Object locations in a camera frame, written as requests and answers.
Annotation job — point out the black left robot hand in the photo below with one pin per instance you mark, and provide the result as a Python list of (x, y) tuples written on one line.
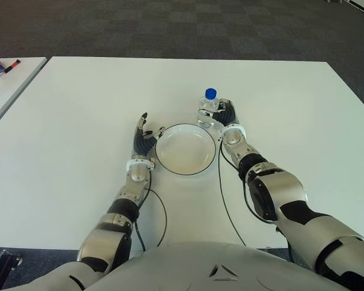
[(142, 145)]

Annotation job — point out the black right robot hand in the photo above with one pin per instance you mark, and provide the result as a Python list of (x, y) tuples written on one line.
[(227, 115)]

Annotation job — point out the clear blue-capped water bottle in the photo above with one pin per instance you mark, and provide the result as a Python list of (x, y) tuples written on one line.
[(210, 93)]

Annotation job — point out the white black-rimmed plate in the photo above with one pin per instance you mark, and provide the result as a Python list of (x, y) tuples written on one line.
[(185, 150)]

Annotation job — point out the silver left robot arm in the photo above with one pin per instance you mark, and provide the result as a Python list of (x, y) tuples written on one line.
[(138, 175)]

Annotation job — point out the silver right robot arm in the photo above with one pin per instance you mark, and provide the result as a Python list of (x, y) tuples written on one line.
[(279, 191)]

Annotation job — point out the grey robot torso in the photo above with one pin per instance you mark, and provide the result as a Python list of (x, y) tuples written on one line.
[(200, 266)]

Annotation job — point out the red black marker pen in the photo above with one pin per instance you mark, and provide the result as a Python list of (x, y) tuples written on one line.
[(11, 66)]

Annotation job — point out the black metal frame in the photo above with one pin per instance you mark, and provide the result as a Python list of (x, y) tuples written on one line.
[(6, 263)]

